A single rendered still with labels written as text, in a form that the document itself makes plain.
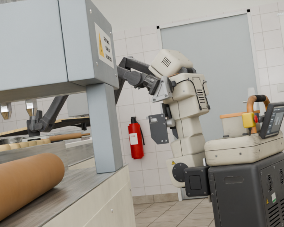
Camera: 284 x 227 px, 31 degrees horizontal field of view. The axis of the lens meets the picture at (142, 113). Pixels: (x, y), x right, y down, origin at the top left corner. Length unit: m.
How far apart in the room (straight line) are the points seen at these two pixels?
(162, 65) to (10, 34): 1.84
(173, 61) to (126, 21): 3.65
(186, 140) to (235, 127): 0.28
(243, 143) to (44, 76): 1.58
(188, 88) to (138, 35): 3.66
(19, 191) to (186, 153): 2.16
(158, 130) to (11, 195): 2.23
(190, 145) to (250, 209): 0.49
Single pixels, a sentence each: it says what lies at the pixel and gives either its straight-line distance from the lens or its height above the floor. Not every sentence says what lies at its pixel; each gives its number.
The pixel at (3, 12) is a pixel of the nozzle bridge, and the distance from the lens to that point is 1.00.
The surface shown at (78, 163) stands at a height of 0.83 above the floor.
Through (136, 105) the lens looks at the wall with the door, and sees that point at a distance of 6.23.
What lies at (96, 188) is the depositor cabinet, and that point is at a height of 0.83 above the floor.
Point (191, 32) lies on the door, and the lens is 6.16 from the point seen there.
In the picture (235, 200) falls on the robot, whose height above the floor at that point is 0.53.
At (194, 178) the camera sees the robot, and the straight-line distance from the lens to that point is 2.62.
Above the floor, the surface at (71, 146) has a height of 0.89.
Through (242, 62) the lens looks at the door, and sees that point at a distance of 6.04.
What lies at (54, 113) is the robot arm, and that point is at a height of 1.06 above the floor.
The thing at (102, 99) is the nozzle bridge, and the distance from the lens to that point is 1.04.
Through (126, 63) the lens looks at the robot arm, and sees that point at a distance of 3.24.
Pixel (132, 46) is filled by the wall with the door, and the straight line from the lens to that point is 6.29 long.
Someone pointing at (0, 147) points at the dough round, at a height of 0.92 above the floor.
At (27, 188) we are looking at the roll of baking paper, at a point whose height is 0.87.
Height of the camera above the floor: 0.92
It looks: 1 degrees up
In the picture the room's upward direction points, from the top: 7 degrees counter-clockwise
